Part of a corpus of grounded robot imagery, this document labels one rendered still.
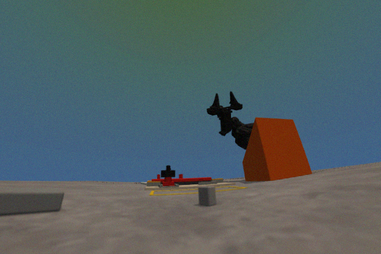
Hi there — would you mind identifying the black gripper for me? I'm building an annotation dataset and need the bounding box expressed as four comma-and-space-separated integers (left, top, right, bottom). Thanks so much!
207, 92, 243, 124

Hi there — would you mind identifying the black wheel with grey hub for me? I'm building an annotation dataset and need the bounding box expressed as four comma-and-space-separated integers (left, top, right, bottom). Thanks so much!
161, 170, 176, 177

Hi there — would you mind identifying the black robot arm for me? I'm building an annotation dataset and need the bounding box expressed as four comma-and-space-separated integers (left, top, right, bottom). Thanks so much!
219, 117, 254, 149

